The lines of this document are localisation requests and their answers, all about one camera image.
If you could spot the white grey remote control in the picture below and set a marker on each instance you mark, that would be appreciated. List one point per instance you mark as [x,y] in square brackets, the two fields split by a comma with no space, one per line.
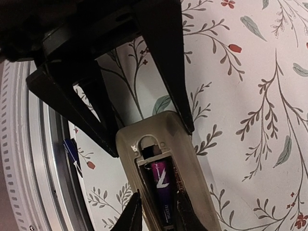
[159,160]

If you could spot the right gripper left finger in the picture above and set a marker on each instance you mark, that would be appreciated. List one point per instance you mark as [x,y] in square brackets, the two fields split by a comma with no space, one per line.
[131,217]

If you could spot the black battery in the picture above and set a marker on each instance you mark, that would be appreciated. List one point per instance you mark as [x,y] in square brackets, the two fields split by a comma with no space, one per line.
[164,189]
[70,147]

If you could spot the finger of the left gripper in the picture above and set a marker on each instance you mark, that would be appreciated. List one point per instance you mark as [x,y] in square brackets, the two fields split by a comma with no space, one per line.
[160,24]
[76,90]

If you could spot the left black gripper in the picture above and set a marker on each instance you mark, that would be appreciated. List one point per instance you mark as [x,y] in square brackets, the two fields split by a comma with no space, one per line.
[54,29]

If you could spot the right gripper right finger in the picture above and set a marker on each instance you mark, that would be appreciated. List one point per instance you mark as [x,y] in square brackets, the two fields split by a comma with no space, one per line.
[185,217]

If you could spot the aluminium front rail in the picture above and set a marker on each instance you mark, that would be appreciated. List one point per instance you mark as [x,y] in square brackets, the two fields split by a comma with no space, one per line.
[43,183]

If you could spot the floral patterned table mat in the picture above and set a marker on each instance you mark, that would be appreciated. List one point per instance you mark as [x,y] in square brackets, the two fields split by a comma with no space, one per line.
[246,64]

